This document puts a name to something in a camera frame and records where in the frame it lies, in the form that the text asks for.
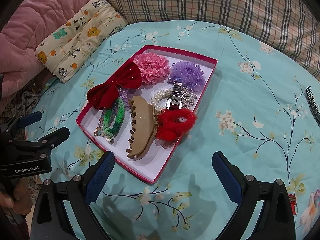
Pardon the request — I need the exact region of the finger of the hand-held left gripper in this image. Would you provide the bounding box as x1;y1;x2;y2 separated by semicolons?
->
10;111;42;128
37;127;70;153

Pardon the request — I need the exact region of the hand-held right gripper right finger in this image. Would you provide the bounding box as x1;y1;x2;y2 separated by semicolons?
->
212;151;297;240

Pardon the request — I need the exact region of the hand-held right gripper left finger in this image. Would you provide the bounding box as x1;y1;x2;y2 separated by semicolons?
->
31;151;115;240

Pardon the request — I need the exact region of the clear bead bracelet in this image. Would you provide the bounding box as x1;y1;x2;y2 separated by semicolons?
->
94;105;118;143

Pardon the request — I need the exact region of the green braided scrunchie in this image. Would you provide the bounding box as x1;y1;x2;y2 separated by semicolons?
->
103;97;128;138

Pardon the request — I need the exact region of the red cardboard box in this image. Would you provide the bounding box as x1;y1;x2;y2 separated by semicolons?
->
76;44;218;184

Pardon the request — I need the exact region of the tan hair claw clip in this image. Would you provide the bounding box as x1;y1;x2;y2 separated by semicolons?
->
125;95;159;160

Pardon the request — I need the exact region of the red fuzzy scrunchie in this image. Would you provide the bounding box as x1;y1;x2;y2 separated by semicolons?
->
155;108;198;148

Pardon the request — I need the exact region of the lavender scrunchie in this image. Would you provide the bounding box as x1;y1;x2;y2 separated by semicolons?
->
117;86;129;100

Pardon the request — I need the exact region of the crystal crown hair clip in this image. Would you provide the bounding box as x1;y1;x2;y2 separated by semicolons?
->
180;85;198;108

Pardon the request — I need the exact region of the red velvet bow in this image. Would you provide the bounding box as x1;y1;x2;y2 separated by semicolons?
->
86;62;142;110

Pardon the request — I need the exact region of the silver wristwatch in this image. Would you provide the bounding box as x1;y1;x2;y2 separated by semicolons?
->
165;82;183;110

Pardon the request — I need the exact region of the pearl bracelet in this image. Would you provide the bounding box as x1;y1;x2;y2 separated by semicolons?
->
151;88;175;113

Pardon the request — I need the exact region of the person's left hand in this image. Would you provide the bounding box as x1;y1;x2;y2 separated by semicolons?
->
0;179;33;218

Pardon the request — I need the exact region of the dark patterned cloth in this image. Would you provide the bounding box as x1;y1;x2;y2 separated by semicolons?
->
0;80;47;125

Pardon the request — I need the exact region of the teal floral bedsheet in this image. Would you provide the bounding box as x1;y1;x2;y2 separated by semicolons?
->
25;20;320;240

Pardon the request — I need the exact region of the panda print pillow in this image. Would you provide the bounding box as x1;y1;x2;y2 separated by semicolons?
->
35;0;128;83

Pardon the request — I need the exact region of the pink quilt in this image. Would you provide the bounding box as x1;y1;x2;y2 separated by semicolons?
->
0;0;103;113

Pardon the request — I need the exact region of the purple flower scrunchie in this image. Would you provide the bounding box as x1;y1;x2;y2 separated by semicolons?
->
169;60;206;93

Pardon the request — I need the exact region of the black comb headband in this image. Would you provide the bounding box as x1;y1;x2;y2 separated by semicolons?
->
306;86;320;125

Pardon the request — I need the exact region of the pink flower scrunchie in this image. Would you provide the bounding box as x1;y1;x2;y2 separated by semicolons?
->
133;52;171;85

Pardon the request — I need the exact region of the plaid quilt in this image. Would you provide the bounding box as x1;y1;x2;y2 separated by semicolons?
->
97;0;320;79

